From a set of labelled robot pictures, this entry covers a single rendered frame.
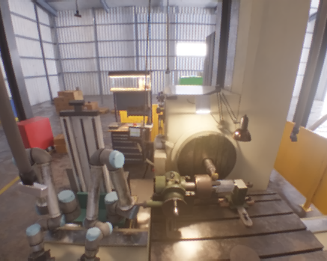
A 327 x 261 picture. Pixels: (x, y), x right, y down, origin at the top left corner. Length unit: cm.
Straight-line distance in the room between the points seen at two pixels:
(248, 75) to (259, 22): 41
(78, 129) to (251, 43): 165
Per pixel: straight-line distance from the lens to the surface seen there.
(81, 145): 166
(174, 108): 141
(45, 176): 151
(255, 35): 159
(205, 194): 135
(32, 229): 154
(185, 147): 144
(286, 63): 175
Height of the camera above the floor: 210
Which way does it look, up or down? 21 degrees down
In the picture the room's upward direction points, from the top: straight up
